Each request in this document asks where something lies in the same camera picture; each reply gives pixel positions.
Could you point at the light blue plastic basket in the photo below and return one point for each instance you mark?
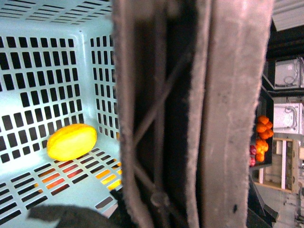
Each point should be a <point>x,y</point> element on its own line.
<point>56,69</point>

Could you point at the yellow mango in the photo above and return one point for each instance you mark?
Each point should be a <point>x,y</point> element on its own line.
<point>71,142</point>

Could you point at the brown plastic basket handle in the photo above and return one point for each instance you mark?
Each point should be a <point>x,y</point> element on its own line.
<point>188,78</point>

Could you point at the white appliance box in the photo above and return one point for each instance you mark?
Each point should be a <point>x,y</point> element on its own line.
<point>289,118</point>

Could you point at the orange fruit pile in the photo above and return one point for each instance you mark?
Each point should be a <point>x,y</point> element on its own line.
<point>260,147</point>

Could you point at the dark speckled left gripper finger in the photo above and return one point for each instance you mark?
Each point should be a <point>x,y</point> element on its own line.
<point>70,216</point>

